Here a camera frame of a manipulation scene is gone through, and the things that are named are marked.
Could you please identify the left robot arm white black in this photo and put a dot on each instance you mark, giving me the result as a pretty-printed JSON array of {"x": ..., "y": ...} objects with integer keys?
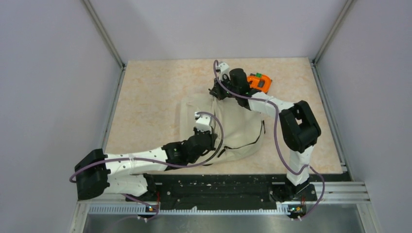
[{"x": 99, "y": 173}]

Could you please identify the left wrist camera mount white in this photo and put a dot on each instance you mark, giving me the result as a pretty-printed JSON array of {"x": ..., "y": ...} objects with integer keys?
[{"x": 202, "y": 119}]

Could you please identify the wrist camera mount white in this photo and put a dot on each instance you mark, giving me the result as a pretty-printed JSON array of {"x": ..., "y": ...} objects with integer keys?
[
  {"x": 222, "y": 70},
  {"x": 202, "y": 119}
]

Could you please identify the orange tape dispenser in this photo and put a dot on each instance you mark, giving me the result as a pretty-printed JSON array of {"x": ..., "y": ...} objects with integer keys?
[{"x": 260, "y": 82}]

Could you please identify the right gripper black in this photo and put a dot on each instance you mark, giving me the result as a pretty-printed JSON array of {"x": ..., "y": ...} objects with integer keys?
[{"x": 217, "y": 90}]

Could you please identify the beige canvas student bag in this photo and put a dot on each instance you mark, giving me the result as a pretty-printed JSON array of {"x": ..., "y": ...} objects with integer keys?
[{"x": 243, "y": 130}]

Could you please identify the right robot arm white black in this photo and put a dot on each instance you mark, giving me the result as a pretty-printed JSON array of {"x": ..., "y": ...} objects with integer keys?
[{"x": 296, "y": 129}]

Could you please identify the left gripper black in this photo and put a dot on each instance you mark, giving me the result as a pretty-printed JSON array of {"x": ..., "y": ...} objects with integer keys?
[{"x": 213, "y": 136}]

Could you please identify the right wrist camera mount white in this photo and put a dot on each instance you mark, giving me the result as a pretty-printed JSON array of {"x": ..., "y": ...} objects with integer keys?
[{"x": 222, "y": 70}]

